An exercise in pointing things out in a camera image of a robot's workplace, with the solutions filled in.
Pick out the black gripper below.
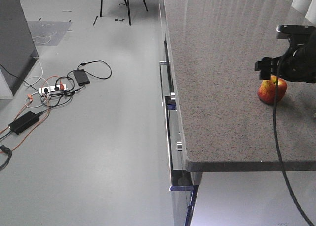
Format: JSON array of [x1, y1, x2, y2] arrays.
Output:
[[255, 31, 316, 83]]

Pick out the red yellow apple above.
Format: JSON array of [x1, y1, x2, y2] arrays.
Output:
[[257, 75, 288, 105]]

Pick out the granite kitchen counter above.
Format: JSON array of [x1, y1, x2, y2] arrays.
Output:
[[158, 0, 316, 226]]

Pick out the black tripod legs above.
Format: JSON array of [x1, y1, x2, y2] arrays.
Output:
[[99, 0, 149, 26]]

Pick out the black power adapter upper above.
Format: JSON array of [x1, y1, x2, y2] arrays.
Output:
[[73, 70, 90, 86]]

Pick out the black power adapter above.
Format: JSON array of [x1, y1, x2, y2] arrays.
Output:
[[73, 70, 90, 86], [8, 111, 42, 135]]

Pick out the white power strip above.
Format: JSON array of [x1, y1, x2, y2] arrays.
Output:
[[38, 84, 68, 96]]

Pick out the dark grey floor mat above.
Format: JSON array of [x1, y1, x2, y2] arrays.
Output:
[[27, 21, 72, 46]]

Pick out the dark grey cabinet panel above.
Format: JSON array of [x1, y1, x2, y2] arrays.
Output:
[[0, 0, 38, 99]]

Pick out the black power adapter lower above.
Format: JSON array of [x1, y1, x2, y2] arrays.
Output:
[[8, 111, 42, 135]]

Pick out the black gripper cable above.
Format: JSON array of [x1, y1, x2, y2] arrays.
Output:
[[272, 55, 316, 226]]

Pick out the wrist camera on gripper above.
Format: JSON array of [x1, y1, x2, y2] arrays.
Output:
[[276, 25, 316, 39]]

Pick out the orange cable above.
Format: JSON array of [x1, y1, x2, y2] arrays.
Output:
[[0, 75, 68, 152]]

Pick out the white cable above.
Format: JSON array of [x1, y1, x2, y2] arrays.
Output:
[[32, 35, 52, 45]]

